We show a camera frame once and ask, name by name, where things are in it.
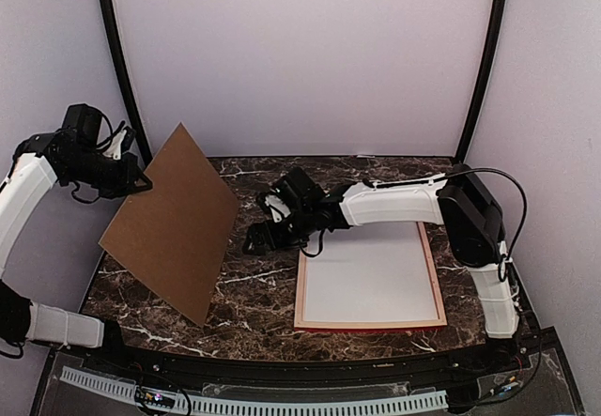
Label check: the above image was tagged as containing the canyon photo print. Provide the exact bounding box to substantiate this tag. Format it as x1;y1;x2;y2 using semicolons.
302;222;440;322

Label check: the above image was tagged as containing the black enclosure post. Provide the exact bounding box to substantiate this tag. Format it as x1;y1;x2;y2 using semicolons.
454;0;506;162
99;0;153;165

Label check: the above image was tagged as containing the black left enclosure post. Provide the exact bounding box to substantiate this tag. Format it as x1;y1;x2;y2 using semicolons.
99;0;153;165

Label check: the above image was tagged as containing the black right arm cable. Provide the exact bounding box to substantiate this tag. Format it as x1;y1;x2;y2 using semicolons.
450;166;528;281

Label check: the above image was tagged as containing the black right enclosure post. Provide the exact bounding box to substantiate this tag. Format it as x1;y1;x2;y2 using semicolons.
454;0;506;162

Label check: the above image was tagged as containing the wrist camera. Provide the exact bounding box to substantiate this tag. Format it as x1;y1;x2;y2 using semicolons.
61;103;135;161
256;167;325;223

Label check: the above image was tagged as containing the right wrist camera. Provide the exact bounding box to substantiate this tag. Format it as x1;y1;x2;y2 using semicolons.
256;167;325;223

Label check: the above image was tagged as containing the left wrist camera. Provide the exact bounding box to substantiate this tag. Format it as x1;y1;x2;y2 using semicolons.
61;103;135;161

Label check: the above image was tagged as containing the white slotted cable duct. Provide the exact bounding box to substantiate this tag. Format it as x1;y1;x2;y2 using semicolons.
59;366;449;415

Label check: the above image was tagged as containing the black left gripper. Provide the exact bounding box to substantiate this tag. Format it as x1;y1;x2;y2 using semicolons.
64;147;152;198

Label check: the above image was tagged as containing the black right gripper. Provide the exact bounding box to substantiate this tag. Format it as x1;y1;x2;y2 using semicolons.
242;205;316;255

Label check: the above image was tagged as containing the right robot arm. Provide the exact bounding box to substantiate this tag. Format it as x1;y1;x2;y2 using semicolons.
242;163;519;373

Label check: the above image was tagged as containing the brown cardboard backing board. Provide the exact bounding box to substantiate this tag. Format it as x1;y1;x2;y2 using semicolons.
100;125;239;326

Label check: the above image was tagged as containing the red wooden picture frame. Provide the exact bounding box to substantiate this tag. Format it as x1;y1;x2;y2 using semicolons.
293;221;448;333

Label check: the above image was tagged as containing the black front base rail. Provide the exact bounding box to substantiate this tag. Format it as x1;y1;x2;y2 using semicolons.
68;328;557;389

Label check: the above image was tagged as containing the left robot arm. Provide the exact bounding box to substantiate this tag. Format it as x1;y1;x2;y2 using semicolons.
1;128;152;375

